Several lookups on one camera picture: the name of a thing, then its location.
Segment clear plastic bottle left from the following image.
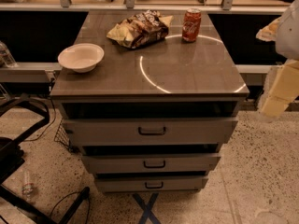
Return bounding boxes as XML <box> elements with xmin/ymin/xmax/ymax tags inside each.
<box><xmin>0</xmin><ymin>41</ymin><xmax>17</xmax><ymax>68</ymax></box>

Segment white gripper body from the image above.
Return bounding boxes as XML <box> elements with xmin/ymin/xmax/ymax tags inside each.
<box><xmin>276</xmin><ymin>0</ymin><xmax>299</xmax><ymax>60</ymax></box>

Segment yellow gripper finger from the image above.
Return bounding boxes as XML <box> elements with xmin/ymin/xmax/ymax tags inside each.
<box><xmin>256</xmin><ymin>17</ymin><xmax>280</xmax><ymax>42</ymax></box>
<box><xmin>260</xmin><ymin>60</ymin><xmax>299</xmax><ymax>118</ymax></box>

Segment black chair frame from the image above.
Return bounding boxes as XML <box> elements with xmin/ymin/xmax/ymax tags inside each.
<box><xmin>0</xmin><ymin>94</ymin><xmax>90</xmax><ymax>224</ymax></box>

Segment black wire basket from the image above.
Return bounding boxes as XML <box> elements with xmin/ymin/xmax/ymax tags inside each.
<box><xmin>54</xmin><ymin>121</ymin><xmax>78</xmax><ymax>153</ymax></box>

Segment clear plastic bottle on floor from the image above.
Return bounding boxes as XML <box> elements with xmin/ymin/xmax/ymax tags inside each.
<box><xmin>21</xmin><ymin>171</ymin><xmax>35</xmax><ymax>200</ymax></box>

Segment black floor cable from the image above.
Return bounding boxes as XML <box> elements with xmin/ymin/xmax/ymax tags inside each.
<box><xmin>23</xmin><ymin>96</ymin><xmax>58</xmax><ymax>143</ymax></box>

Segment bottom drawer with handle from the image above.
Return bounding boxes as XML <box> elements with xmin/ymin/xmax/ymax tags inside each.
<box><xmin>94</xmin><ymin>175</ymin><xmax>208</xmax><ymax>192</ymax></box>

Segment top drawer with handle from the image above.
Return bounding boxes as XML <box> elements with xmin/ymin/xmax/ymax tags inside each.
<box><xmin>63</xmin><ymin>118</ymin><xmax>237</xmax><ymax>147</ymax></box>

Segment drawer with handle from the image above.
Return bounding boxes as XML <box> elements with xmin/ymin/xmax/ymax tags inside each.
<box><xmin>82</xmin><ymin>153</ymin><xmax>221</xmax><ymax>174</ymax></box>
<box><xmin>63</xmin><ymin>118</ymin><xmax>237</xmax><ymax>147</ymax></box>
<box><xmin>94</xmin><ymin>175</ymin><xmax>208</xmax><ymax>192</ymax></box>

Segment brown yellow chip bag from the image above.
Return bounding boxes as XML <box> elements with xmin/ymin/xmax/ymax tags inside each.
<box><xmin>107</xmin><ymin>10</ymin><xmax>173</xmax><ymax>49</ymax></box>

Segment middle drawer with handle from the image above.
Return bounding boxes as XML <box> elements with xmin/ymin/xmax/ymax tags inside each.
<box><xmin>82</xmin><ymin>153</ymin><xmax>221</xmax><ymax>174</ymax></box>

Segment grey drawer cabinet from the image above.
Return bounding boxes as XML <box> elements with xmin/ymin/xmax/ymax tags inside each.
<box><xmin>51</xmin><ymin>12</ymin><xmax>249</xmax><ymax>180</ymax></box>

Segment white paper bowl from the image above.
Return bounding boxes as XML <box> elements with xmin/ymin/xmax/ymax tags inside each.
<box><xmin>58</xmin><ymin>43</ymin><xmax>105</xmax><ymax>73</ymax></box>

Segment red coke can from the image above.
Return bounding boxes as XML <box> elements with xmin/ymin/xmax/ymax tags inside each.
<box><xmin>182</xmin><ymin>8</ymin><xmax>201</xmax><ymax>42</ymax></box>

